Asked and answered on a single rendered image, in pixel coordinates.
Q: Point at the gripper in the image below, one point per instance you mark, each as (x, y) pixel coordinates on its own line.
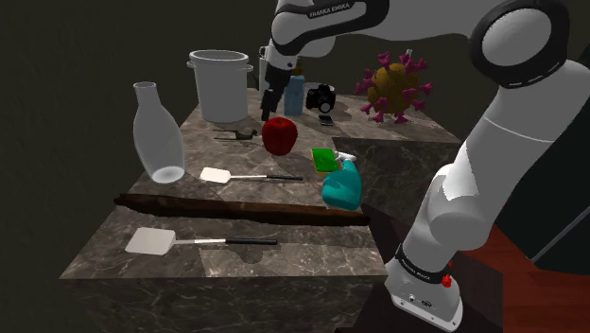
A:
(272, 87)

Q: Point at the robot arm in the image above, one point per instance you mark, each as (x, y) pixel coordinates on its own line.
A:
(502, 129)

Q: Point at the blue bottle brown cap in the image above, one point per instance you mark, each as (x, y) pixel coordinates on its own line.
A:
(295, 97)

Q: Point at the red apple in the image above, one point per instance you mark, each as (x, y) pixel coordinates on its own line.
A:
(279, 135)

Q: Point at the large white stock pot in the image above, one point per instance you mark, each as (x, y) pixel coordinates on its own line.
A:
(222, 90)

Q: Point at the dark metal meat fork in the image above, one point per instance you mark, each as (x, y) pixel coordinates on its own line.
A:
(237, 134)

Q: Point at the small black phone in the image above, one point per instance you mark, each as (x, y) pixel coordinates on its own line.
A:
(326, 120)

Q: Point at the green and yellow sponge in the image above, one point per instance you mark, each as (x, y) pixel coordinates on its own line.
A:
(325, 160)

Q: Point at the teal spray bottle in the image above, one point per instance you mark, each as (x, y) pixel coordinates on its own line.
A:
(343, 184)

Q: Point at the brown virus model purple spikes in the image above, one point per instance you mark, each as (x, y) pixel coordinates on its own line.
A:
(392, 88)

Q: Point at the clear glass carafe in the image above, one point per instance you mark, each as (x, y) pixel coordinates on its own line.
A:
(156, 138)

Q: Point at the long dark wooden rolling pin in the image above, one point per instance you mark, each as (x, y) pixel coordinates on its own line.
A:
(239, 211)

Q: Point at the marble kitchen counter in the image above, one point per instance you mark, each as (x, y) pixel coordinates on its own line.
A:
(230, 295)

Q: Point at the black camera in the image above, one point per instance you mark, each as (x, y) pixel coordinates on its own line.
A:
(321, 98)

